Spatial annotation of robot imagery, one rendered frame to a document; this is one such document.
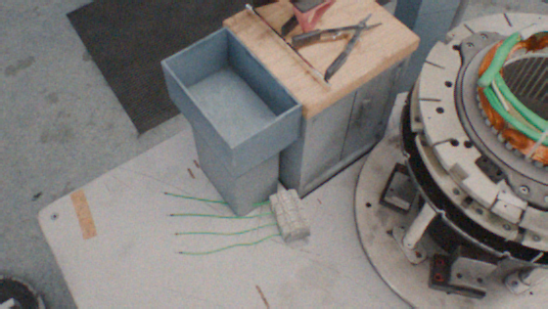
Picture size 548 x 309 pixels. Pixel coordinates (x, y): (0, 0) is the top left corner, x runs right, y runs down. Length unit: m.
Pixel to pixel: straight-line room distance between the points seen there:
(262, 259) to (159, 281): 0.17
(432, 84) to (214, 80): 0.31
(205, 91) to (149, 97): 1.24
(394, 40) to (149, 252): 0.51
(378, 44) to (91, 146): 1.40
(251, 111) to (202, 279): 0.29
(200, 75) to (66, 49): 1.55
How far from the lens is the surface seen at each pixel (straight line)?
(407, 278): 0.87
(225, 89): 0.78
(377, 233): 0.89
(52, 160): 1.99
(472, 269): 0.86
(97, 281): 0.90
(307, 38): 0.70
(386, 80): 0.80
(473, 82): 0.68
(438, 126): 0.64
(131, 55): 2.16
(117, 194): 0.95
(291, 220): 0.85
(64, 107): 2.10
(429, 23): 0.92
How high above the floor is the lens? 1.61
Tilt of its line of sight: 56 degrees down
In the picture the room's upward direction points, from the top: 5 degrees counter-clockwise
